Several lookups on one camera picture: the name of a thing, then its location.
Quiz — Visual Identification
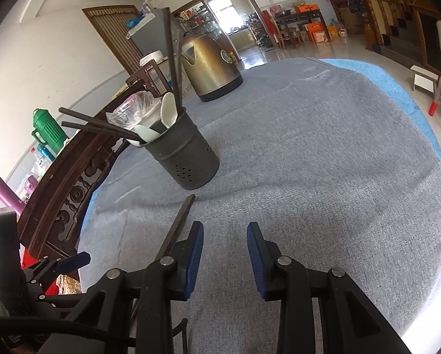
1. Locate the white ceramic spoon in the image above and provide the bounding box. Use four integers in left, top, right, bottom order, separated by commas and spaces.
160, 92, 180, 126
134, 123, 163, 144

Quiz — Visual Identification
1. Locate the light blue under cloth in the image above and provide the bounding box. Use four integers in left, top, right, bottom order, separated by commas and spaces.
84, 58, 441, 214

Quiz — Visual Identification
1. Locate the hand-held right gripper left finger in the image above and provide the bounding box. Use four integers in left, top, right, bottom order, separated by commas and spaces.
43, 221, 205, 354

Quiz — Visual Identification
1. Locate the clear water jug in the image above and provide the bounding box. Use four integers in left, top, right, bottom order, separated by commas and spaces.
331, 20, 349, 38

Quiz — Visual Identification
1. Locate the grey refrigerator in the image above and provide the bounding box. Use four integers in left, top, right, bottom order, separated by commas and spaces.
126, 7, 181, 64

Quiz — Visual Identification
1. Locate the dark wooden chair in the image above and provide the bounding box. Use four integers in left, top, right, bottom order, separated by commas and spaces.
125, 59, 163, 97

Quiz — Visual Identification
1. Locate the yellow textured bag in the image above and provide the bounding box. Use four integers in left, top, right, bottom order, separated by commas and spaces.
56, 276, 82, 296

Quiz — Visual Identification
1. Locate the grey tablecloth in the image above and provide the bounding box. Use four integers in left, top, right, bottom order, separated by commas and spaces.
76, 57, 441, 354

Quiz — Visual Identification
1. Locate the bronze electric kettle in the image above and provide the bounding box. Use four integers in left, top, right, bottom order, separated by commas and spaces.
178, 31, 243, 103

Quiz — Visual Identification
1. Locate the wooden console table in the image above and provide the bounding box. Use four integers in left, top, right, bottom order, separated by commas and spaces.
273, 9, 327, 48

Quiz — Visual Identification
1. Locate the white plastic basin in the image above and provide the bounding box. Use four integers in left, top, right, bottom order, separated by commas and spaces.
132, 99, 169, 128

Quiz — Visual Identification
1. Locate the small white step stool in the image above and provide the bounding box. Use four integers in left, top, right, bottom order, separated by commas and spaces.
410, 64, 441, 93

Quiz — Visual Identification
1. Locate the green thermos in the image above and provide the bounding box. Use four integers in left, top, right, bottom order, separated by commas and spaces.
32, 108, 71, 156

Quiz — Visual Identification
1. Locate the purple bottle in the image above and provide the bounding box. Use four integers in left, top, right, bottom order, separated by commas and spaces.
0, 173, 24, 217

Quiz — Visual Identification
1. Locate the grey perforated utensil holder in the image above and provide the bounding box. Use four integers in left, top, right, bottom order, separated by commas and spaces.
143, 106, 221, 191

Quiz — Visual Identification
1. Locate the carved dark wooden bench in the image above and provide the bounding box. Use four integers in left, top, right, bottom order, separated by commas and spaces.
16, 81, 158, 268

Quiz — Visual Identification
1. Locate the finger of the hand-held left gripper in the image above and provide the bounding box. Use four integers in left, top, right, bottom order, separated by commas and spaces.
20, 251, 92, 299

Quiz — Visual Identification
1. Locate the wooden stair railing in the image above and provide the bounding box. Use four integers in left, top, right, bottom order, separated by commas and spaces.
363, 0, 429, 51

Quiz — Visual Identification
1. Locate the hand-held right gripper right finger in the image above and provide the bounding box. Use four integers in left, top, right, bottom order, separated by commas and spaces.
247, 222, 413, 354

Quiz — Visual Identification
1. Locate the dark wooden chopstick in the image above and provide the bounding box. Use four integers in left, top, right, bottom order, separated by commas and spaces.
160, 7, 184, 113
131, 194, 196, 327
62, 121, 142, 147
175, 29, 187, 110
59, 107, 146, 142

